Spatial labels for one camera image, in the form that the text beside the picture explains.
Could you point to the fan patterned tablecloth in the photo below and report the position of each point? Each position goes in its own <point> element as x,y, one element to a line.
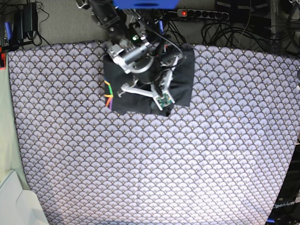
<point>220,161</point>

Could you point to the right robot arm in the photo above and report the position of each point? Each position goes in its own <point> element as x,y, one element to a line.
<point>113,20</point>

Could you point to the black OpenArm box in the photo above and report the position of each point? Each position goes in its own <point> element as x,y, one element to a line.
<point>286,210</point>

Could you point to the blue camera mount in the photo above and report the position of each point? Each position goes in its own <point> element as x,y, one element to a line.
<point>145,4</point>

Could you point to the black power brick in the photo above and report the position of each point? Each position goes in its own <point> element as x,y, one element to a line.
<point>26,22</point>

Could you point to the white plastic bin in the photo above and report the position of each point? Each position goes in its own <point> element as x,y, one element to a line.
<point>17,205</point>

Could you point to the dark grey T-shirt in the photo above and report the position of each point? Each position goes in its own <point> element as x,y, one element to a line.
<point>181,87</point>

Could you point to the black power strip red switch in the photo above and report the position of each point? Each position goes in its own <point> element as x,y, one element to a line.
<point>202,14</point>

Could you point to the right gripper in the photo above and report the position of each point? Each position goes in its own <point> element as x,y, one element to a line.
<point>129,59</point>

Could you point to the red clamp at left edge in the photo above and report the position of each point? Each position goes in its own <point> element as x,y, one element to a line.
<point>2,58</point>

